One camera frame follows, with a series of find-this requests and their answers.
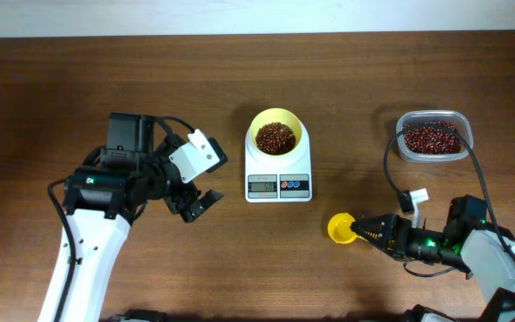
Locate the clear plastic bean container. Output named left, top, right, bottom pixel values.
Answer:
left=396, top=110, right=474, bottom=163

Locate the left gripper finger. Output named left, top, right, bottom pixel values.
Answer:
left=179, top=190, right=224, bottom=224
left=207, top=138, right=228, bottom=173

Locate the yellow measuring scoop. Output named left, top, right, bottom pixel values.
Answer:
left=327, top=213, right=365, bottom=244

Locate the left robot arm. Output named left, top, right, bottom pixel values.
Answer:
left=38, top=113, right=228, bottom=321

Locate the red beans pile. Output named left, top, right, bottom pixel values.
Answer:
left=404, top=121, right=461, bottom=155

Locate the white digital kitchen scale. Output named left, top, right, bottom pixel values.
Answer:
left=244, top=126, right=313, bottom=203

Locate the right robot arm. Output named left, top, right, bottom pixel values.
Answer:
left=348, top=195, right=515, bottom=321

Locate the pale yellow plastic bowl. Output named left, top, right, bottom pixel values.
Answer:
left=249, top=108, right=304, bottom=157

